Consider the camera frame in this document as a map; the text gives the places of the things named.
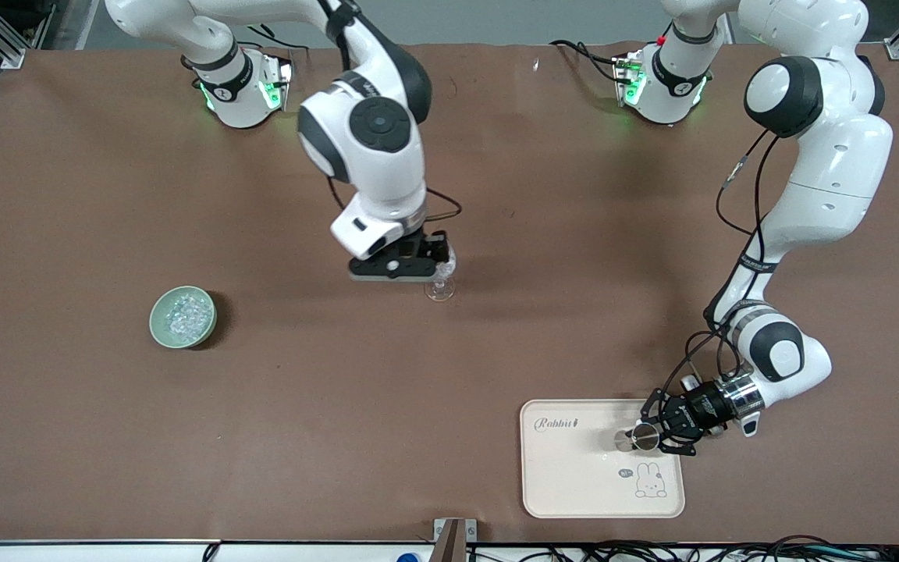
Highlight clear ice cubes pile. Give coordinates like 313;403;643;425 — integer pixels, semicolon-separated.
162;293;212;340

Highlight black right base cable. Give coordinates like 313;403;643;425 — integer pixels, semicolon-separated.
243;23;311;67

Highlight steel double jigger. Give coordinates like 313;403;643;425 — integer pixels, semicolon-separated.
613;425;662;454

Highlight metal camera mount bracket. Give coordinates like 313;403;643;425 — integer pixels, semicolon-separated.
430;518;478;562

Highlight green ceramic bowl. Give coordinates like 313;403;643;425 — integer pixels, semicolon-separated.
149;286;218;349

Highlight black left base cable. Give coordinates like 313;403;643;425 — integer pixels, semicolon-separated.
549;39;624;83

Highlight brown table cover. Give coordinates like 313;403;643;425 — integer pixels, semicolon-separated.
0;43;899;545

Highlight cream rabbit print tray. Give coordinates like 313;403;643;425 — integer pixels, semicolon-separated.
520;399;686;519

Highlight clear cut wine glass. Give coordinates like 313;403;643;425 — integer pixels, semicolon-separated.
424;250;458;303

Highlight black base cable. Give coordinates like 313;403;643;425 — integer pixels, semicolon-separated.
243;23;311;67
549;39;624;83

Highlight black cable bundle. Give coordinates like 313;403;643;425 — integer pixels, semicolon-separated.
465;535;899;562

